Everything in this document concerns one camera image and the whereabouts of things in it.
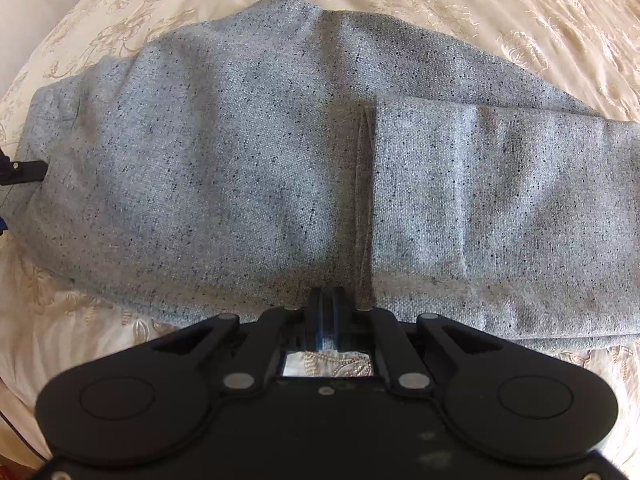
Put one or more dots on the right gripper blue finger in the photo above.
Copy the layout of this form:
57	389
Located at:
313	324
344	327

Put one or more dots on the light blue speckled pants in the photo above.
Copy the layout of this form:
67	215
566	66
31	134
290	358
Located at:
238	163

